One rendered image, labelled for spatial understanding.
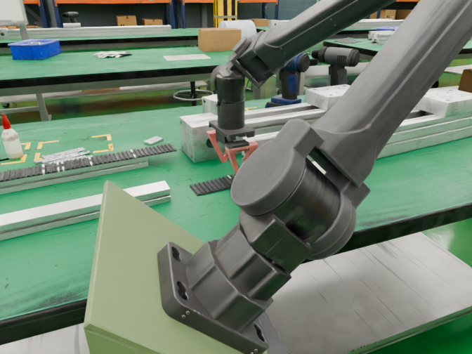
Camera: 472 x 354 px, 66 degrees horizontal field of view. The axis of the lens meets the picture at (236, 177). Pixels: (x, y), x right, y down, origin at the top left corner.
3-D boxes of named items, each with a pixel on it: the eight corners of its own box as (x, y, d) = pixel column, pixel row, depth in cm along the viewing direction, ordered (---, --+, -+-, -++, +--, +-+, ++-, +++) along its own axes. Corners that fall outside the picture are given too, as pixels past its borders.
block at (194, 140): (197, 166, 91) (195, 130, 87) (181, 149, 101) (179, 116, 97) (230, 160, 94) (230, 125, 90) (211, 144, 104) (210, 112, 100)
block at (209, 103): (225, 134, 112) (225, 104, 107) (203, 125, 119) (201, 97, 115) (248, 127, 118) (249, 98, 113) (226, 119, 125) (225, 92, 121)
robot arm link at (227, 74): (218, 73, 69) (248, 72, 70) (213, 67, 75) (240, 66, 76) (219, 109, 72) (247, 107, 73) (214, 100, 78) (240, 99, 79)
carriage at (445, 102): (442, 126, 101) (448, 102, 98) (409, 116, 109) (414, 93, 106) (478, 119, 107) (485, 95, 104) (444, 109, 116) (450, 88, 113)
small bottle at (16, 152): (23, 158, 95) (11, 114, 90) (7, 161, 94) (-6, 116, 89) (24, 153, 98) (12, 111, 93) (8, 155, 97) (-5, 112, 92)
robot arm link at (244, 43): (248, 36, 68) (278, 69, 72) (237, 31, 78) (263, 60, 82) (205, 83, 70) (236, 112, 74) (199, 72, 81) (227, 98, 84)
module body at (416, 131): (261, 187, 81) (263, 152, 77) (241, 170, 89) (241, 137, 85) (485, 133, 113) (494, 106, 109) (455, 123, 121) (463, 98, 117)
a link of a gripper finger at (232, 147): (242, 164, 84) (243, 124, 79) (258, 175, 78) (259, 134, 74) (215, 169, 81) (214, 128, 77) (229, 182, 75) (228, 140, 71)
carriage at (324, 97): (326, 120, 106) (329, 97, 103) (303, 110, 115) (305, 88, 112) (367, 113, 112) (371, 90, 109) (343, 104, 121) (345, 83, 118)
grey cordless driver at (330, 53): (344, 114, 131) (353, 50, 121) (297, 105, 142) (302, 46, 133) (353, 109, 136) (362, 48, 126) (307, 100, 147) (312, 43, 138)
